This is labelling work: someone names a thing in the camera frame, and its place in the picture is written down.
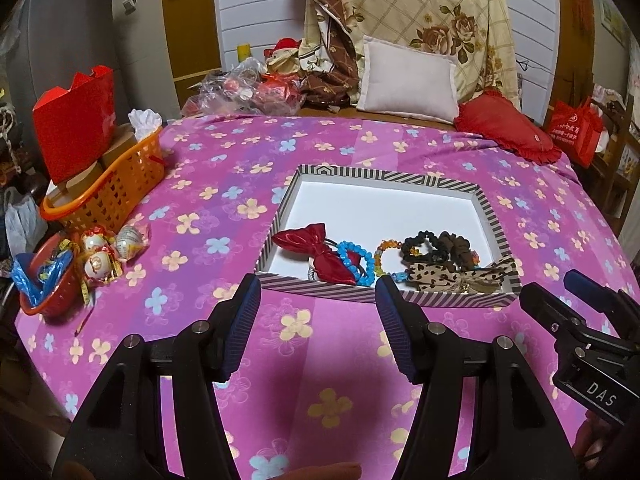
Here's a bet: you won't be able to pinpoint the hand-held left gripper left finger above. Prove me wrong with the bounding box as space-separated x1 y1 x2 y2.
52 274 263 480

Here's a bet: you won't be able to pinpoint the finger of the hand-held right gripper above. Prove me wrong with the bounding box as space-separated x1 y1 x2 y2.
564 269 640 343
519 282 588 346

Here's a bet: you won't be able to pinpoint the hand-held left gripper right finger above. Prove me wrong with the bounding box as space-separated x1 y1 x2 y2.
374 276 583 480

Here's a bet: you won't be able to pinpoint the leopard print bow hair tie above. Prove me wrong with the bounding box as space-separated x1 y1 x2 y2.
402 255 518 295

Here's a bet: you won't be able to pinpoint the blue bead bracelet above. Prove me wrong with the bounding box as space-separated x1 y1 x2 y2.
336 241 377 287

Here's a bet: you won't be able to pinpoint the striped cardboard box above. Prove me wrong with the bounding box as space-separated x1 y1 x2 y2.
255 164 523 308

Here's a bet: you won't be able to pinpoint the rainbow bead bracelet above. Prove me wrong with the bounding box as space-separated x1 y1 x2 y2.
374 239 408 283

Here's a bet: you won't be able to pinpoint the black scrunchie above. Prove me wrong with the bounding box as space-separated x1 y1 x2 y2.
400 230 451 263

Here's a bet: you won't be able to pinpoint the brown scrunchie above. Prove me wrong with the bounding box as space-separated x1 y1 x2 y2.
440 231 478 268

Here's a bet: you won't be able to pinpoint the red bow hair clip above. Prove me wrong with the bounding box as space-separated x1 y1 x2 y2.
272 224 363 285

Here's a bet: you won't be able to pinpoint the person's left hand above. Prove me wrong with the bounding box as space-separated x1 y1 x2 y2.
277 462 362 480

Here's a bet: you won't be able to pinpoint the pink floral bedsheet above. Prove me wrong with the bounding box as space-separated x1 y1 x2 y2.
15 112 640 480

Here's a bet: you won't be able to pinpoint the wooden chair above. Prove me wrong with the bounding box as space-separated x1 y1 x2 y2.
565 75 636 221

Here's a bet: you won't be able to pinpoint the foil wrapped egg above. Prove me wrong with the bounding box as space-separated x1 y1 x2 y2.
80 227 108 256
115 225 148 261
82 252 118 283

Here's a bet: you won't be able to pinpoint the red shopping bag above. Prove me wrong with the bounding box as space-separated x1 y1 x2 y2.
542 97 606 168

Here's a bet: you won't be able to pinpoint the red frilled cushion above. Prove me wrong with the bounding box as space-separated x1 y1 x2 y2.
454 89 563 165

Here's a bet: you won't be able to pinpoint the orange plastic basket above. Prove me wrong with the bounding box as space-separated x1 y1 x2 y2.
40 125 166 233

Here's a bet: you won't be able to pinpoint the red plastic bowl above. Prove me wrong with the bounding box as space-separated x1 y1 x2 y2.
12 232 86 318

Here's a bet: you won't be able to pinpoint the yellow measuring tape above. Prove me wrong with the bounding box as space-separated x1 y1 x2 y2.
57 239 98 311

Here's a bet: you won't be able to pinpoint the blue plastic wrapper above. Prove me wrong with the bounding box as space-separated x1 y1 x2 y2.
11 250 76 306

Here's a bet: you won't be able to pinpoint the brown cardboard box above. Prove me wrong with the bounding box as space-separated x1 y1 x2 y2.
47 122 138 206

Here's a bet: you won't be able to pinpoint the white tissue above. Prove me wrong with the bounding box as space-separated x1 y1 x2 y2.
127 108 163 141

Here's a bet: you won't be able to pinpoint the clear plastic bags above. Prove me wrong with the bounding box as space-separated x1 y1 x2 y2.
180 57 306 118

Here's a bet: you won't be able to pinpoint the white pillow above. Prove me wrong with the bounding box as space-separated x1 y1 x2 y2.
356 35 461 123

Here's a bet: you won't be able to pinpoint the white plastic bag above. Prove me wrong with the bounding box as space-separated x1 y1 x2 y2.
4 187 48 256

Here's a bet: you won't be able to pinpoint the brown floral blanket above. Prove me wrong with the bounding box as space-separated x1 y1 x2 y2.
299 10 363 108

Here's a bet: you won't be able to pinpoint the red paper bag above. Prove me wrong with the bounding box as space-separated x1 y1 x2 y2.
32 65 118 186

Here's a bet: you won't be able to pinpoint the santa plush toy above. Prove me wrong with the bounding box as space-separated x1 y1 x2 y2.
265 37 303 76

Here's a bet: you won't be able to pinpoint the brown wooden door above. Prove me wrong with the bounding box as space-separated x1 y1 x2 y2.
160 0 223 86

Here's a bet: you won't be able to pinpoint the cream floral quilt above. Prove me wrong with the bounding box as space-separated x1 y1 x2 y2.
282 0 521 106

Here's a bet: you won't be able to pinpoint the grey refrigerator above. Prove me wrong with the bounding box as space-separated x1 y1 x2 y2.
10 0 121 111

